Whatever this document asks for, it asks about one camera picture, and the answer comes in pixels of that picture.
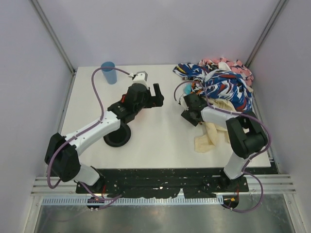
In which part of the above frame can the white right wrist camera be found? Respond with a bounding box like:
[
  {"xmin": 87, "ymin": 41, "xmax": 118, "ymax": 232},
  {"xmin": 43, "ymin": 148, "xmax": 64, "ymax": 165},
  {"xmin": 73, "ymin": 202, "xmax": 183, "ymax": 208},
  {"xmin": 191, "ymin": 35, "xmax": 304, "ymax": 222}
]
[{"xmin": 177, "ymin": 96, "xmax": 189, "ymax": 110}]

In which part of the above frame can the right aluminium frame post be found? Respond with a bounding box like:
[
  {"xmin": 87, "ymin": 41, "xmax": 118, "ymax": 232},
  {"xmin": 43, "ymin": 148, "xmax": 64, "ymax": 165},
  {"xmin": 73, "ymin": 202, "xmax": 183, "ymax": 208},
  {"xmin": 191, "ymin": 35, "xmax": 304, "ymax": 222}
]
[{"xmin": 245, "ymin": 0, "xmax": 289, "ymax": 67}]

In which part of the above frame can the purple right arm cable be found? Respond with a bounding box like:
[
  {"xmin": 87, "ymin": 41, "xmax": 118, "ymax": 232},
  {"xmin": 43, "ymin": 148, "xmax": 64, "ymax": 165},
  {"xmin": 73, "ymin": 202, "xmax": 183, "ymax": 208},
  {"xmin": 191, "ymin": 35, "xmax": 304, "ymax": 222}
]
[{"xmin": 173, "ymin": 81, "xmax": 272, "ymax": 216}]

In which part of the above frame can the white slotted cable duct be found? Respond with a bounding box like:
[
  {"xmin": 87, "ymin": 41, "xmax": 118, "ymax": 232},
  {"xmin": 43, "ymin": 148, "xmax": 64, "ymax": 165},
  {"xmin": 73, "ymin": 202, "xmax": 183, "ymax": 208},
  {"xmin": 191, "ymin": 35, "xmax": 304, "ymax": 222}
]
[{"xmin": 41, "ymin": 196, "xmax": 224, "ymax": 206}]

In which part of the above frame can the blue plastic cup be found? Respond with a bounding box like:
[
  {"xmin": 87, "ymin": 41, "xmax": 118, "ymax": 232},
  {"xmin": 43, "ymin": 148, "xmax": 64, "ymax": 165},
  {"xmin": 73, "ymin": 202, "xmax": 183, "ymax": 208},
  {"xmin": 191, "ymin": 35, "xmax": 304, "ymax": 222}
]
[{"xmin": 101, "ymin": 62, "xmax": 117, "ymax": 84}]

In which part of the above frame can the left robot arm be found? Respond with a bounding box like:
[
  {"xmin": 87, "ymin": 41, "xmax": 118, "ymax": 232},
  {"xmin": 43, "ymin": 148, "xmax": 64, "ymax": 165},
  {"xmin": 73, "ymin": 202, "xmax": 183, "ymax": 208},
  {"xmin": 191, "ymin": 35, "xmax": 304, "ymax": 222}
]
[{"xmin": 45, "ymin": 83, "xmax": 164, "ymax": 189}]

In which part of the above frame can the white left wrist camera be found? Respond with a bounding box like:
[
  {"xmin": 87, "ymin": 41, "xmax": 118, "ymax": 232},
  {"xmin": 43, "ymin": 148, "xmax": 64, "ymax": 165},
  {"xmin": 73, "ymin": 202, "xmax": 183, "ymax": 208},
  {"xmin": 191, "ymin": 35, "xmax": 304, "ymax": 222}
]
[{"xmin": 132, "ymin": 71, "xmax": 149, "ymax": 88}]

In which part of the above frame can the black round plate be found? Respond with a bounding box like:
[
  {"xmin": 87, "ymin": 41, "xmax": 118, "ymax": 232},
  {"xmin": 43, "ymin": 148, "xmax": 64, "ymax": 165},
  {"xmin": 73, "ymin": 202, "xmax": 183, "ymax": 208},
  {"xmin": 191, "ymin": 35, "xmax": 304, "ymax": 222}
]
[{"xmin": 103, "ymin": 123, "xmax": 131, "ymax": 148}]

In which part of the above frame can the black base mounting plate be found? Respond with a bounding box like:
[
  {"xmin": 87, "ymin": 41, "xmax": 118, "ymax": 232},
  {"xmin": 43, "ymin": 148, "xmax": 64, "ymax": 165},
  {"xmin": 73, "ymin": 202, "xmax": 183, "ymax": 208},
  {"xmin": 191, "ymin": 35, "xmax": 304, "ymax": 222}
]
[{"xmin": 89, "ymin": 168, "xmax": 249, "ymax": 199}]

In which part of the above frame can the aluminium frame post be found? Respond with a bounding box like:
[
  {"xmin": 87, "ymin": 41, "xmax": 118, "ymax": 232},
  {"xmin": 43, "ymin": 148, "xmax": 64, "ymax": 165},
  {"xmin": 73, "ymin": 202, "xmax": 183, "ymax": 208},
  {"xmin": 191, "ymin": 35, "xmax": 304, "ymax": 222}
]
[
  {"xmin": 29, "ymin": 0, "xmax": 76, "ymax": 73},
  {"xmin": 245, "ymin": 0, "xmax": 289, "ymax": 67}
]

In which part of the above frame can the left aluminium frame post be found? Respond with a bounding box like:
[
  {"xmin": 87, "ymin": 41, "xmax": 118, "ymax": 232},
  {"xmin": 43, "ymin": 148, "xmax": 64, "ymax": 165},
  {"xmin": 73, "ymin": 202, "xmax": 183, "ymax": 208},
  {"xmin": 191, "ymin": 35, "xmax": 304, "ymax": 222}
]
[{"xmin": 29, "ymin": 0, "xmax": 76, "ymax": 73}]

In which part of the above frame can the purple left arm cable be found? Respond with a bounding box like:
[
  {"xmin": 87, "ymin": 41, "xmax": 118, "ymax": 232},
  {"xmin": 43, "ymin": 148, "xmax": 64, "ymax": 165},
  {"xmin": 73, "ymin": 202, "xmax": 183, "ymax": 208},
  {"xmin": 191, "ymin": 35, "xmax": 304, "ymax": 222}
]
[{"xmin": 46, "ymin": 67, "xmax": 133, "ymax": 211}]

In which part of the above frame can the turquoise cloth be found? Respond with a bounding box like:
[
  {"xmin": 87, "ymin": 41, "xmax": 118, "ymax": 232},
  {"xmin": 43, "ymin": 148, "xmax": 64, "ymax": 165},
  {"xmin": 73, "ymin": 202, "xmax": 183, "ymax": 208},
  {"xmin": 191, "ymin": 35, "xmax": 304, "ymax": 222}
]
[{"xmin": 183, "ymin": 84, "xmax": 192, "ymax": 95}]

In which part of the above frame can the cream cloth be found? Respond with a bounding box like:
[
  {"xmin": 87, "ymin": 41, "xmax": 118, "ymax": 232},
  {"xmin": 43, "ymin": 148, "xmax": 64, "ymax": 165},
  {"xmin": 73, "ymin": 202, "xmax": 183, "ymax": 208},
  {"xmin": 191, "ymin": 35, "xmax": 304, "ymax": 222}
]
[{"xmin": 194, "ymin": 99, "xmax": 236, "ymax": 153}]

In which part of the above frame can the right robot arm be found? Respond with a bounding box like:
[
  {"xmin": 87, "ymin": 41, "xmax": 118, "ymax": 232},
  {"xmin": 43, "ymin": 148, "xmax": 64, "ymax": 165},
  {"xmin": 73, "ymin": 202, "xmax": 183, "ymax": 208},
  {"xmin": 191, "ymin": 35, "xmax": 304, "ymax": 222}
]
[{"xmin": 179, "ymin": 93, "xmax": 268, "ymax": 189}]

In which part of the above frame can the orange black camouflage cloth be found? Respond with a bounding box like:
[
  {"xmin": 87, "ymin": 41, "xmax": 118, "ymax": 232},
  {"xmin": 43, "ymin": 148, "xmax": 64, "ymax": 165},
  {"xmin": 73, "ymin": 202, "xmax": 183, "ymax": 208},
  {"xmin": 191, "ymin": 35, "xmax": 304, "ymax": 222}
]
[{"xmin": 190, "ymin": 81, "xmax": 205, "ymax": 97}]

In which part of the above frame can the blue white patterned cloth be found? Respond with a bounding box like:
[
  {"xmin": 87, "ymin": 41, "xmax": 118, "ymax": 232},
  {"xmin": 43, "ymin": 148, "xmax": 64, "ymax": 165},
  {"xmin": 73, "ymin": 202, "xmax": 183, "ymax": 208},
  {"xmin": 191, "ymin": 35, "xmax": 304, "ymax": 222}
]
[{"xmin": 173, "ymin": 64, "xmax": 253, "ymax": 112}]

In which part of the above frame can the pink patterned cloth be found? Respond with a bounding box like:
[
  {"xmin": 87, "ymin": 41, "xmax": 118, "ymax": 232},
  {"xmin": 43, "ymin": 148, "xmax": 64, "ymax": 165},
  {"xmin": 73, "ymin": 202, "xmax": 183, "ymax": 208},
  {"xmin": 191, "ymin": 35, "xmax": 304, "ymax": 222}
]
[{"xmin": 199, "ymin": 57, "xmax": 254, "ymax": 87}]

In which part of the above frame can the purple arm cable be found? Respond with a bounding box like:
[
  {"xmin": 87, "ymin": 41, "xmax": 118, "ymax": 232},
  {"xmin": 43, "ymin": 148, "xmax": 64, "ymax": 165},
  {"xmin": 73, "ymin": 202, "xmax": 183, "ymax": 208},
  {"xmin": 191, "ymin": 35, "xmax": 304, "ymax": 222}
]
[
  {"xmin": 46, "ymin": 67, "xmax": 133, "ymax": 211},
  {"xmin": 173, "ymin": 81, "xmax": 272, "ymax": 216}
]

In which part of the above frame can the aluminium front rail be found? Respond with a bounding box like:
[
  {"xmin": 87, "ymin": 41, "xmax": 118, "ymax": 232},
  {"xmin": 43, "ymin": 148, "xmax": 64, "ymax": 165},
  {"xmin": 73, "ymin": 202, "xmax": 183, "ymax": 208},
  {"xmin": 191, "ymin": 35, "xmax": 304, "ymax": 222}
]
[{"xmin": 31, "ymin": 174, "xmax": 296, "ymax": 196}]

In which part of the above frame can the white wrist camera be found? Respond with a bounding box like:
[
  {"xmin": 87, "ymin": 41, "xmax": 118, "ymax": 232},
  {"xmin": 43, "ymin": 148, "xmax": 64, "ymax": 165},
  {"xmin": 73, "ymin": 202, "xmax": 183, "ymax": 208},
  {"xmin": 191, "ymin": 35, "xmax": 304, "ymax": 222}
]
[
  {"xmin": 177, "ymin": 96, "xmax": 189, "ymax": 110},
  {"xmin": 132, "ymin": 71, "xmax": 149, "ymax": 88}
]

